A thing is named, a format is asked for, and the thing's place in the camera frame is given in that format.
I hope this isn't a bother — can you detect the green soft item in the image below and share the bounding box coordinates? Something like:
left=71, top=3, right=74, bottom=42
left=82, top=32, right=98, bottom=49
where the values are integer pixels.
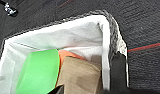
left=15, top=48, right=60, bottom=94

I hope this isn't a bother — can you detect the orange item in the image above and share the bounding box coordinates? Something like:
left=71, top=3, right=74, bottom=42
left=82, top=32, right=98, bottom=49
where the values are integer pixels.
left=58, top=49, right=87, bottom=66

